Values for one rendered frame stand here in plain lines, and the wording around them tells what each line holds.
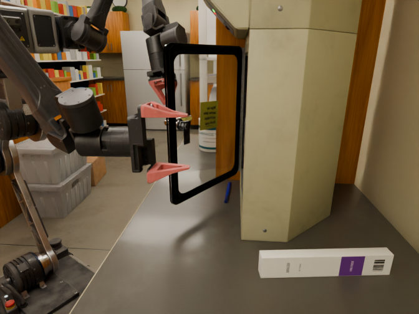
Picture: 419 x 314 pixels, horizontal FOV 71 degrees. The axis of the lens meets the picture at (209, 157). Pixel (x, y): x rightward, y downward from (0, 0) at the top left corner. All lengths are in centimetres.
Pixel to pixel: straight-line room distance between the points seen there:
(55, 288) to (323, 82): 155
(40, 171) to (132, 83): 338
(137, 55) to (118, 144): 526
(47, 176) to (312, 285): 246
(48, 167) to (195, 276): 226
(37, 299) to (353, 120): 158
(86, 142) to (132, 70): 527
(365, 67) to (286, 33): 48
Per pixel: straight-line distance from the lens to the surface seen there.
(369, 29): 106
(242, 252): 71
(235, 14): 62
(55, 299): 173
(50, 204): 294
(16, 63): 63
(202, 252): 70
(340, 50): 74
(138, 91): 582
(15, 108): 130
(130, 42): 582
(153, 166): 57
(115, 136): 55
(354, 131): 108
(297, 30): 63
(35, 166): 284
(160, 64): 93
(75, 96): 55
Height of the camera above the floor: 136
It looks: 19 degrees down
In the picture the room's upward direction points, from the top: straight up
